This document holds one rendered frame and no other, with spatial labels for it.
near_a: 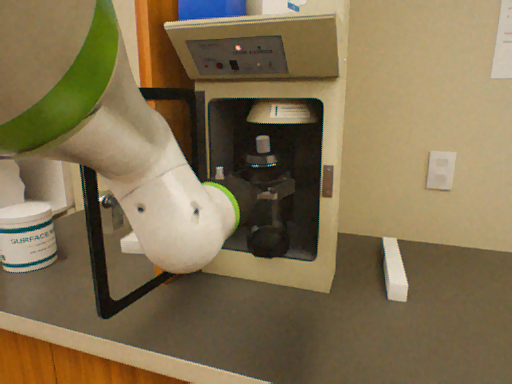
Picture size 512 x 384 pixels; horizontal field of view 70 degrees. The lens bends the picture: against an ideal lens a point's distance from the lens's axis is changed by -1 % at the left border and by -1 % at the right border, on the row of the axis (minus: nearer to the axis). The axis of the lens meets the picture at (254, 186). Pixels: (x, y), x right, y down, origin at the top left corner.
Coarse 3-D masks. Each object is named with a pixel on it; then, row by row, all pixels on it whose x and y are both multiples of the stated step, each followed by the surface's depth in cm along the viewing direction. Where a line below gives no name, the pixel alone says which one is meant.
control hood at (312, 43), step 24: (168, 24) 68; (192, 24) 67; (216, 24) 65; (240, 24) 64; (264, 24) 63; (288, 24) 62; (312, 24) 61; (336, 24) 60; (288, 48) 66; (312, 48) 65; (336, 48) 64; (192, 72) 77; (288, 72) 71; (312, 72) 69; (336, 72) 68
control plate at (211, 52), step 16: (192, 48) 71; (208, 48) 70; (224, 48) 69; (256, 48) 68; (272, 48) 67; (208, 64) 74; (224, 64) 73; (240, 64) 72; (256, 64) 71; (272, 64) 70
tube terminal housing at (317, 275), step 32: (256, 0) 73; (320, 0) 69; (224, 96) 80; (256, 96) 78; (288, 96) 75; (320, 96) 73; (320, 224) 79; (224, 256) 89; (320, 256) 81; (320, 288) 83
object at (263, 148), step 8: (264, 136) 76; (256, 144) 76; (264, 144) 75; (248, 152) 77; (256, 152) 76; (264, 152) 76; (272, 152) 76; (280, 152) 76; (248, 160) 75; (256, 160) 74; (264, 160) 74; (272, 160) 74; (280, 160) 75
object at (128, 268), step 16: (160, 112) 71; (176, 112) 75; (176, 128) 75; (112, 224) 63; (128, 224) 66; (112, 240) 63; (128, 240) 67; (112, 256) 64; (128, 256) 67; (144, 256) 71; (112, 272) 64; (128, 272) 68; (144, 272) 71; (160, 272) 76; (96, 288) 61; (112, 288) 64; (128, 288) 68; (96, 304) 62
